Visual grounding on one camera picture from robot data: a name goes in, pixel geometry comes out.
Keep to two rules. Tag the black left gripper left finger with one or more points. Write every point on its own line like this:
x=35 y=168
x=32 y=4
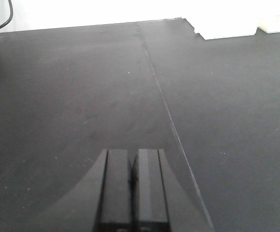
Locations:
x=100 y=202

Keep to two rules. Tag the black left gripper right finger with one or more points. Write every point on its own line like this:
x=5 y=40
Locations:
x=159 y=201

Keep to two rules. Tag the white plastic tray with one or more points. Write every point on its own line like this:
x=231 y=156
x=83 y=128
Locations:
x=270 y=24

